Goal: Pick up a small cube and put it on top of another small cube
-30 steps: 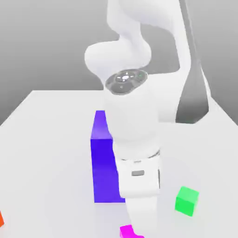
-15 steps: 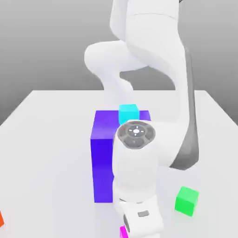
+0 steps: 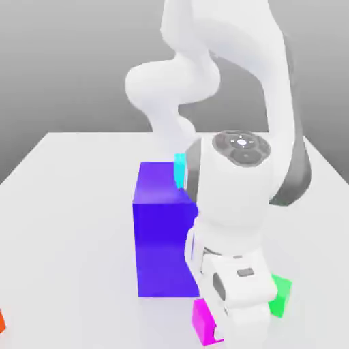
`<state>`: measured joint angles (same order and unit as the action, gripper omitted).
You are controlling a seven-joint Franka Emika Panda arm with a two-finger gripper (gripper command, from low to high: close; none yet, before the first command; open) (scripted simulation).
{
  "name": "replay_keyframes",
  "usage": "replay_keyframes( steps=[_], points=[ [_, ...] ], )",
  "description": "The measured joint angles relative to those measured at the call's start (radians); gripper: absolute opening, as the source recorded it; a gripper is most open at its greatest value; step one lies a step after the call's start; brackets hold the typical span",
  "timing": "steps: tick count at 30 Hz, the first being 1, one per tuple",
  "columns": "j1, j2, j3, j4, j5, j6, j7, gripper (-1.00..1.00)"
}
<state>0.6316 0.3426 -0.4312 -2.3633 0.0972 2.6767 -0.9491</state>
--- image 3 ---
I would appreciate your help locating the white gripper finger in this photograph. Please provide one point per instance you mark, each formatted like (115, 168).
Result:
(219, 334)

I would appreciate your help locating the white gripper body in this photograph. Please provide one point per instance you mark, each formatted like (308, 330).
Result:
(246, 313)

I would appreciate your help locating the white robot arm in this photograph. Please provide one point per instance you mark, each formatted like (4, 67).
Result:
(231, 190)

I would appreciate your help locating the small magenta cube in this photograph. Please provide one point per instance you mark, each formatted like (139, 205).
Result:
(203, 321)

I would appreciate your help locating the small green cube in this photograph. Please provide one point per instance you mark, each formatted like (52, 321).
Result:
(280, 297)

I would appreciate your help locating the small cyan cube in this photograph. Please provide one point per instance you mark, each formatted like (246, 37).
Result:
(180, 170)

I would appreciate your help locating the small orange cube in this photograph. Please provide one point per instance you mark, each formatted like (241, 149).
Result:
(1, 321)

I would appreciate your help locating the large blue box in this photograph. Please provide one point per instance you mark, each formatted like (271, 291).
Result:
(161, 231)

